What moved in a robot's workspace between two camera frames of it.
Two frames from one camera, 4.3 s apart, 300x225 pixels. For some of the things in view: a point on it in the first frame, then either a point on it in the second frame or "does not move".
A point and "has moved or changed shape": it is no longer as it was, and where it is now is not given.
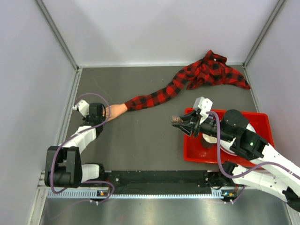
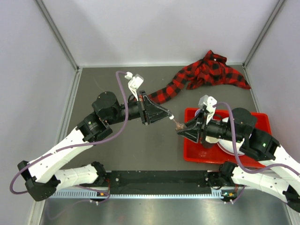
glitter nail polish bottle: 176,119 has moved or changed shape
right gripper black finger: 187,117 to 194,123
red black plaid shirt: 212,70 does not move
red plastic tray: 193,152 does not move
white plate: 226,146 does not move
